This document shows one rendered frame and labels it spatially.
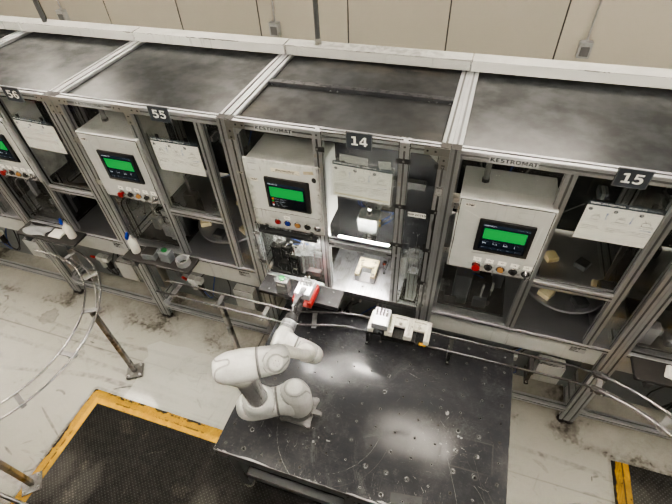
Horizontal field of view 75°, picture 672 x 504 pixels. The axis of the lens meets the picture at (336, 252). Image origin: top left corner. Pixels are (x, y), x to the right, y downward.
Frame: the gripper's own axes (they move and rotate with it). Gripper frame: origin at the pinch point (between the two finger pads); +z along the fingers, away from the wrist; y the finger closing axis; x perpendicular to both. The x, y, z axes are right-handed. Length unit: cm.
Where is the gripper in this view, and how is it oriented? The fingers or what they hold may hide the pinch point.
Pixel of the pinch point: (302, 294)
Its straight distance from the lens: 264.4
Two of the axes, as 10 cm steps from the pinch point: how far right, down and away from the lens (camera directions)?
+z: 3.1, -7.0, 6.4
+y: -0.5, -6.8, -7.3
